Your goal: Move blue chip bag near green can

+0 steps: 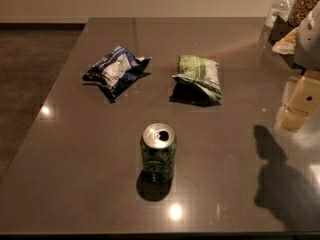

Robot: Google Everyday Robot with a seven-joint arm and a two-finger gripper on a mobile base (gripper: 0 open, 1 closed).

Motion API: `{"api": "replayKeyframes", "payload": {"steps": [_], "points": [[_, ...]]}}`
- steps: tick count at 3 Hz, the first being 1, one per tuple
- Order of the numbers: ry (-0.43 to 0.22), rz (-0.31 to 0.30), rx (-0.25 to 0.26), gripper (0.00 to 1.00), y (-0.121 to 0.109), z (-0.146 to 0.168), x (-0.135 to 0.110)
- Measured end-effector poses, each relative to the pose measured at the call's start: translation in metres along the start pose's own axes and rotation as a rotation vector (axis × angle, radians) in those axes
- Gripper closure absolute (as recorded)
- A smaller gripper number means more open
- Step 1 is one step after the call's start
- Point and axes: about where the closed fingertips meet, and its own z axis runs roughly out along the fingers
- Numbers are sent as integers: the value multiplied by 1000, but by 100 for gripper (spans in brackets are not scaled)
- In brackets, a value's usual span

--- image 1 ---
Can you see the pale snack packet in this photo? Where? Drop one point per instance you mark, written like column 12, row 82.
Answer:
column 286, row 45

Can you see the green soda can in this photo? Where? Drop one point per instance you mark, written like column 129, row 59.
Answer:
column 158, row 147

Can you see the jar of nuts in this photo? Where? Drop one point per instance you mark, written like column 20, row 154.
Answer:
column 300, row 9

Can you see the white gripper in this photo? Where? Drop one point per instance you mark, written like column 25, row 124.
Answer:
column 309, row 45

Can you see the blue chip bag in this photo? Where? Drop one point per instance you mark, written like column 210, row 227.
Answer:
column 117, row 70

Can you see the green chip bag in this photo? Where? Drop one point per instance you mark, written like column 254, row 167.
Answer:
column 200, row 72

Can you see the clear plastic bottle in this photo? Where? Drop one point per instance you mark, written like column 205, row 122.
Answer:
column 279, row 8

